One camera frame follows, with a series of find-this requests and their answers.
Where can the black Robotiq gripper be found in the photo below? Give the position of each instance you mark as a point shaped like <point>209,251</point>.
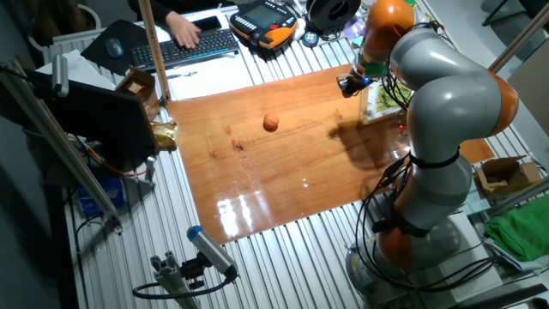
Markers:
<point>357,83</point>

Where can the small orange basketball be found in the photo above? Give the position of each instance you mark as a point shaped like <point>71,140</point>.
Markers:
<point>270,122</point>

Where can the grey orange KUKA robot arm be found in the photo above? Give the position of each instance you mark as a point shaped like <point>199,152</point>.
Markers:
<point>450,107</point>

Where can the black sleeved forearm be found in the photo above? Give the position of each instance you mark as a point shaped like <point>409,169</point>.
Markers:
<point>154,7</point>

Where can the person's bare hand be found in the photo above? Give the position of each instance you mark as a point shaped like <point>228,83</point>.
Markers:
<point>182,30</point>

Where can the wooden framed toy backboard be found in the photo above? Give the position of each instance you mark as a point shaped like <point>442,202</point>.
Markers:
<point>375,107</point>

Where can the purple plastic bag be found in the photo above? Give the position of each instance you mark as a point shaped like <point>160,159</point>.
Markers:
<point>352,29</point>

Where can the round blue white badge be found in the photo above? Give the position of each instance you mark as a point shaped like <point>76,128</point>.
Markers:
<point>310,39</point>

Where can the black filament spool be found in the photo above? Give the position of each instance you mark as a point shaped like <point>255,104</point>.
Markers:
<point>332,15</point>

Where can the small white figure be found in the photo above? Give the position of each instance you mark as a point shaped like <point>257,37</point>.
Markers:
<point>299,29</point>

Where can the orange black teach pendant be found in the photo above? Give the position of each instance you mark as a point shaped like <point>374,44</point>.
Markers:
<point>261,19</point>

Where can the large varnished wooden board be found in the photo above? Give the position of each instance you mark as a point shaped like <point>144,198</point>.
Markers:
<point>266,171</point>

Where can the white paper sheet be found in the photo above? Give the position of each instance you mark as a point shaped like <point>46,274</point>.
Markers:
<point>81,68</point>
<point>214,83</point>

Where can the black computer keyboard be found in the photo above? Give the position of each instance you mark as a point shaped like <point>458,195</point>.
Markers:
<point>206,49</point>

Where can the black smartphone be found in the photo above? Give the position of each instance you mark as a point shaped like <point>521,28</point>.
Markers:
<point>210,23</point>

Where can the silver pen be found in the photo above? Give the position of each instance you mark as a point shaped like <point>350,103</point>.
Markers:
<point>182,75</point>

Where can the open cardboard box with flaps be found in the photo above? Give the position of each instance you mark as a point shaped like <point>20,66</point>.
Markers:
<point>506,173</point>

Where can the slanted metal pole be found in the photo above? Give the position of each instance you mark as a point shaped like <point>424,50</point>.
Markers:
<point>519,38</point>

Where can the gold foil bag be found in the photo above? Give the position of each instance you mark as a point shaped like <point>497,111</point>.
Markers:
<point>165,135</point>

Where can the grey flat panel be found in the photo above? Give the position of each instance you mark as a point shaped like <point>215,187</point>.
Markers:
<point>534,86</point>

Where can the small open cardboard box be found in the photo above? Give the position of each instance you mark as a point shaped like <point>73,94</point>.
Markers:
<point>139,88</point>

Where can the green cloth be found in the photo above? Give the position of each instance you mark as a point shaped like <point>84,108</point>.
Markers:
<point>523,227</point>

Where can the blue grey computer mouse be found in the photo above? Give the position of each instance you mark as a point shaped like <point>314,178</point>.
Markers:
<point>114,48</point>

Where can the black flat panel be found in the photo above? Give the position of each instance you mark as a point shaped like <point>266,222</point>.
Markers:
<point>98,120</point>

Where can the black mouse pad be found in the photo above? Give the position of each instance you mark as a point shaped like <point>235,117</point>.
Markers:
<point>98,51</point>

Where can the short aluminium profile piece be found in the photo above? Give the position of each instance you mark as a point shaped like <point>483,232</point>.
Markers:
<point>171,279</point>

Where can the blue plastic package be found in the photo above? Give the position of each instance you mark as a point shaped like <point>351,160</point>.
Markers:
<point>100,197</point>

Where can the slanted wooden post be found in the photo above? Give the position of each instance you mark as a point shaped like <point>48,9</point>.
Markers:
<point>155,56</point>

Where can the aluminium rail beam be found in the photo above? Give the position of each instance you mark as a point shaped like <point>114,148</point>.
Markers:
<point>519,197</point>

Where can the silver camera blue end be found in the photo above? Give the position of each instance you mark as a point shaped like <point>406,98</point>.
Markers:
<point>210,249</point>

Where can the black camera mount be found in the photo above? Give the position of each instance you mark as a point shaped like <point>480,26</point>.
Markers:
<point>193,270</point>

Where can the silver depth camera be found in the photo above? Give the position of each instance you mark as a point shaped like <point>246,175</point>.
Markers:
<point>60,75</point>

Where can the long aluminium frame beam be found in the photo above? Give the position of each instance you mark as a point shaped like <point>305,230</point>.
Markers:
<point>56,141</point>

